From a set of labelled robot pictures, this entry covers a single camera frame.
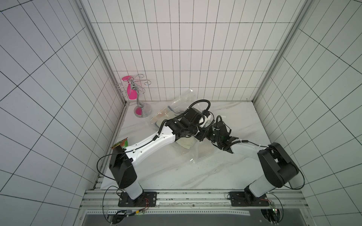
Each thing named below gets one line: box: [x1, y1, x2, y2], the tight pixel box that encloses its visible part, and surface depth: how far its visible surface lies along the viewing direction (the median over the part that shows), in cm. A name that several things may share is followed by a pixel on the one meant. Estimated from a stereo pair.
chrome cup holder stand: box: [114, 73, 153, 119], surface depth 112 cm
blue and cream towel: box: [151, 105, 180, 120], surface depth 109 cm
